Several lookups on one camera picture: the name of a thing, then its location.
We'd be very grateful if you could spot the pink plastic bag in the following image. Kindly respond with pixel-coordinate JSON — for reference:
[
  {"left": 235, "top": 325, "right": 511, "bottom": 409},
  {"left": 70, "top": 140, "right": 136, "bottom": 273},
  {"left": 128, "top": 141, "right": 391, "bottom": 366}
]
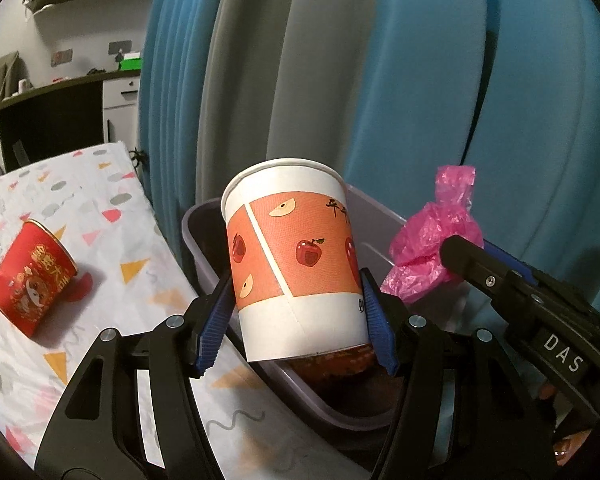
[{"left": 380, "top": 165, "right": 486, "bottom": 304}]

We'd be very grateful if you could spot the red paper cup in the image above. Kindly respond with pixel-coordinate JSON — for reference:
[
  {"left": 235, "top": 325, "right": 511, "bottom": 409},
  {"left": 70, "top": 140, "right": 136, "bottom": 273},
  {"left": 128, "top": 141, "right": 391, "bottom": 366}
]
[{"left": 0, "top": 219, "right": 79, "bottom": 337}]

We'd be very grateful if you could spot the printed tablecloth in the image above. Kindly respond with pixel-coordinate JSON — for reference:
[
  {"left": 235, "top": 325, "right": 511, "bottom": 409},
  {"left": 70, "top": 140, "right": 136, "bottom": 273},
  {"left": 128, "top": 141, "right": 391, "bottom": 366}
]
[{"left": 0, "top": 142, "right": 372, "bottom": 480}]

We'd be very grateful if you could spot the person's right hand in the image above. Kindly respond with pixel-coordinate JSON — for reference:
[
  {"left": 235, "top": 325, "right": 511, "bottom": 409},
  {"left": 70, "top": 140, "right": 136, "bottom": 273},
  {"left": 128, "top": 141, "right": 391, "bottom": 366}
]
[{"left": 540, "top": 382, "right": 598, "bottom": 480}]

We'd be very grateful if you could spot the grey plastic bin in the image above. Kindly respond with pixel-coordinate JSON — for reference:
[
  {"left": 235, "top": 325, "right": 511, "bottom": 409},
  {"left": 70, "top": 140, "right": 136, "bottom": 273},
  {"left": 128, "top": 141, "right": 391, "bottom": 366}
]
[{"left": 181, "top": 185, "right": 462, "bottom": 432}]

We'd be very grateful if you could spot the dark desk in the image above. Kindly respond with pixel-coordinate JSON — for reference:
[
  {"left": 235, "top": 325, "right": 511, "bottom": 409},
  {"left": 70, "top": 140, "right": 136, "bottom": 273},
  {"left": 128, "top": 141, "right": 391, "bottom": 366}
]
[{"left": 0, "top": 67, "right": 142, "bottom": 172}]

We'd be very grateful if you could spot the white drawer cabinet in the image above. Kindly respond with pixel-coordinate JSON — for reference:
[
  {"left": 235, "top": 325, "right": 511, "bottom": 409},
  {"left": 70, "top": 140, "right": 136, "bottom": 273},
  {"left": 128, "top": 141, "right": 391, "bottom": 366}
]
[{"left": 102, "top": 77, "right": 142, "bottom": 149}]

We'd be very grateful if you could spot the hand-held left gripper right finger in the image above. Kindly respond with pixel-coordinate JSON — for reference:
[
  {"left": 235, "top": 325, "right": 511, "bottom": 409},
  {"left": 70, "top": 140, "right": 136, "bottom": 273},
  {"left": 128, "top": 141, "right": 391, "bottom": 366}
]
[{"left": 360, "top": 268, "right": 557, "bottom": 480}]

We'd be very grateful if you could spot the blue and grey curtain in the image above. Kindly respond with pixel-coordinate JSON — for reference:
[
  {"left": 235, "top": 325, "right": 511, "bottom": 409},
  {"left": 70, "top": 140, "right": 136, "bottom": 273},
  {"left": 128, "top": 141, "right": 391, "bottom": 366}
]
[{"left": 137, "top": 0, "right": 600, "bottom": 322}]

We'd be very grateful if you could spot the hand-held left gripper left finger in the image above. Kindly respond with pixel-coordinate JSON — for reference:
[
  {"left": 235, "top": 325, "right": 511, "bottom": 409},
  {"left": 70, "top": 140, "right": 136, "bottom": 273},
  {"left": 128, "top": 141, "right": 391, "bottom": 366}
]
[{"left": 35, "top": 275, "right": 237, "bottom": 480}]

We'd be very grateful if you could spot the apple print paper cup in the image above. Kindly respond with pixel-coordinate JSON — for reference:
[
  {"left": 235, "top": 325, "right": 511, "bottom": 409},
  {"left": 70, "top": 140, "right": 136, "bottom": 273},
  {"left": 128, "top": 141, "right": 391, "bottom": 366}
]
[{"left": 221, "top": 158, "right": 377, "bottom": 364}]

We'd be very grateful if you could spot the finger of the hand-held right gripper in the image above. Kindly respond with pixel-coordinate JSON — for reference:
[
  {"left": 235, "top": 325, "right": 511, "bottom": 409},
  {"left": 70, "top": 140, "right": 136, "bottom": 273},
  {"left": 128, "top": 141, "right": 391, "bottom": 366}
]
[
  {"left": 482, "top": 239, "right": 545, "bottom": 287},
  {"left": 439, "top": 235, "right": 531, "bottom": 322}
]

